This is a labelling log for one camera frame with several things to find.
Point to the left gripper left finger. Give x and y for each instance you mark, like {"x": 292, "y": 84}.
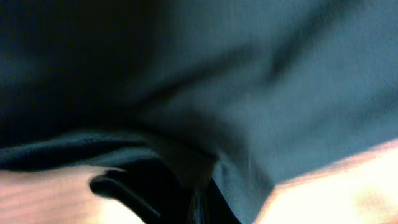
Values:
{"x": 151, "y": 190}

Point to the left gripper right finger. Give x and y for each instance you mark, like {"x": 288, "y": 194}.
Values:
{"x": 219, "y": 211}

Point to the black t-shirt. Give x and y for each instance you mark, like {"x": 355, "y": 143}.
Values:
{"x": 247, "y": 93}

